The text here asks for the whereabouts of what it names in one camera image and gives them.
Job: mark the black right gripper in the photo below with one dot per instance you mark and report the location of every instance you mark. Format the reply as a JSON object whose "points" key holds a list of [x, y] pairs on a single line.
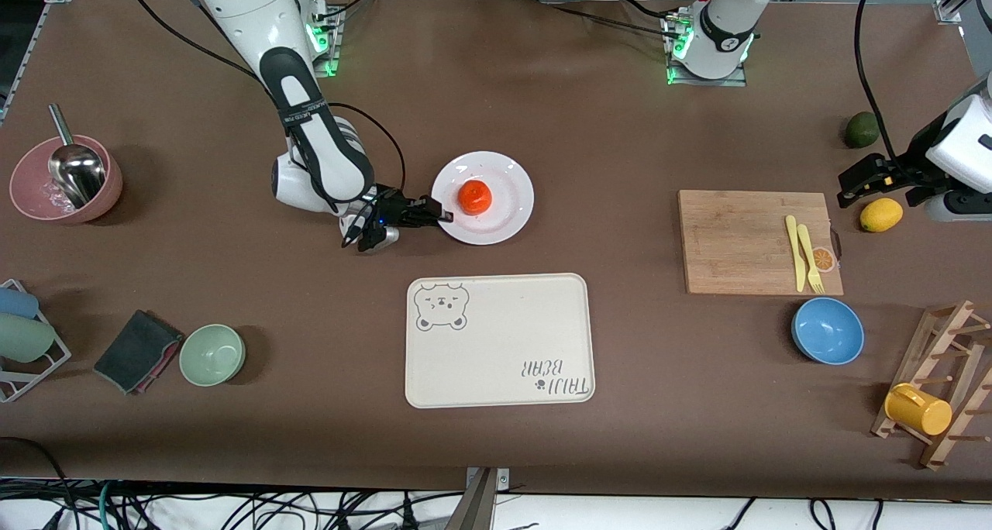
{"points": [[393, 207]]}

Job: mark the dark green avocado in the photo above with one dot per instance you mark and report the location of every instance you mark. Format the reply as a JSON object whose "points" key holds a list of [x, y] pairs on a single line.
{"points": [[860, 131]]}

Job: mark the orange slice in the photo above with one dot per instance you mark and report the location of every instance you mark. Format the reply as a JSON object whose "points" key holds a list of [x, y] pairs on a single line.
{"points": [[825, 260]]}

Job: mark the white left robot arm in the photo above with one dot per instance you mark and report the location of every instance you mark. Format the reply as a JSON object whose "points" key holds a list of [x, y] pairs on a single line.
{"points": [[721, 26]]}

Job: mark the pale green cup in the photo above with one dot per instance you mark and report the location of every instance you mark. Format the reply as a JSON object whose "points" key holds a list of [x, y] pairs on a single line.
{"points": [[23, 338]]}

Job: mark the blue bowl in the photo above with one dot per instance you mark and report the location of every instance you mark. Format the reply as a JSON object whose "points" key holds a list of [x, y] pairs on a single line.
{"points": [[828, 331]]}

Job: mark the pink folded cloth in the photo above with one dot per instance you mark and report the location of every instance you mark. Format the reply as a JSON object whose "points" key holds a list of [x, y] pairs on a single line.
{"points": [[165, 366]]}

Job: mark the cream tray with bear print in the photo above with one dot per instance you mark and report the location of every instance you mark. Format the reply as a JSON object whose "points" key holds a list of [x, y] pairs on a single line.
{"points": [[496, 352]]}

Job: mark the metal scoop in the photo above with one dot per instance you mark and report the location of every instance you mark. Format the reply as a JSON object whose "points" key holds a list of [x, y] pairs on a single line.
{"points": [[77, 173]]}

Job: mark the yellow mug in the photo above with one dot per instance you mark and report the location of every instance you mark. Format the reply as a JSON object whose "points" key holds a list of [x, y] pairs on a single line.
{"points": [[918, 410]]}

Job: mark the dark grey folded cloth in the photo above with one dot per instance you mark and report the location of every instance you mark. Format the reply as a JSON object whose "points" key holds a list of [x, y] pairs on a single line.
{"points": [[132, 352]]}

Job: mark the orange mandarin fruit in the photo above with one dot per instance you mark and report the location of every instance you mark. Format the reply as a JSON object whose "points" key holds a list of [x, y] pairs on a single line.
{"points": [[474, 197]]}

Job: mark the yellow plastic knife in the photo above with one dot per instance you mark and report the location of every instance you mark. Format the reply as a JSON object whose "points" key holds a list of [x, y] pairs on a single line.
{"points": [[796, 255]]}

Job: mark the pale green bowl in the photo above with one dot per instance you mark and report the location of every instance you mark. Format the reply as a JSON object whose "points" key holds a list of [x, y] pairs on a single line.
{"points": [[211, 355]]}

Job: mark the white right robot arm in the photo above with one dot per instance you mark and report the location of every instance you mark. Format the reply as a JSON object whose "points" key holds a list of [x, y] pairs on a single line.
{"points": [[318, 150]]}

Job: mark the wooden mug rack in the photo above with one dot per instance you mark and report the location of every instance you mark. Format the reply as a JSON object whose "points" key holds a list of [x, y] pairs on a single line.
{"points": [[945, 336]]}

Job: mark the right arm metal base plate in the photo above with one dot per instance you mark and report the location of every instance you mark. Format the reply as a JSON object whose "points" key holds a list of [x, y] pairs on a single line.
{"points": [[332, 49]]}

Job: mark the yellow plastic fork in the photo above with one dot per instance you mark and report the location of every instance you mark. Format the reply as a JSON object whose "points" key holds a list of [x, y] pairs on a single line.
{"points": [[809, 255]]}

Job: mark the pink bowl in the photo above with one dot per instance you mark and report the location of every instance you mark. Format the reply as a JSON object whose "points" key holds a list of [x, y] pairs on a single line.
{"points": [[31, 181]]}

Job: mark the light blue cup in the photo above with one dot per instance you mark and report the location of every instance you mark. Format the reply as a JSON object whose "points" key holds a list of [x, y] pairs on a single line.
{"points": [[15, 303]]}

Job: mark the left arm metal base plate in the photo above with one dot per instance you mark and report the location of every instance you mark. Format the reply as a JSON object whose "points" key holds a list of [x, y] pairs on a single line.
{"points": [[736, 80]]}

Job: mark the white round plate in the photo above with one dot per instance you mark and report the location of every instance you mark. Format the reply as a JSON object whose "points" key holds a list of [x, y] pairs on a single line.
{"points": [[504, 220]]}

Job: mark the yellow lemon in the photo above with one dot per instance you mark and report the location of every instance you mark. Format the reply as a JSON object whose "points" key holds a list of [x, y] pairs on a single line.
{"points": [[881, 215]]}

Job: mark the bamboo cutting board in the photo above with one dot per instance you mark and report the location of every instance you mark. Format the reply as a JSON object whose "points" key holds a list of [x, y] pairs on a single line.
{"points": [[736, 243]]}

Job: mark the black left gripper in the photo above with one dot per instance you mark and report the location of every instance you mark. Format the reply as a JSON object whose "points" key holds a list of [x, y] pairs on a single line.
{"points": [[900, 171]]}

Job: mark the aluminium profile post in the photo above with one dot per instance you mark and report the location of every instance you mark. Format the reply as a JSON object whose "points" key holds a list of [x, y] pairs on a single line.
{"points": [[482, 503]]}

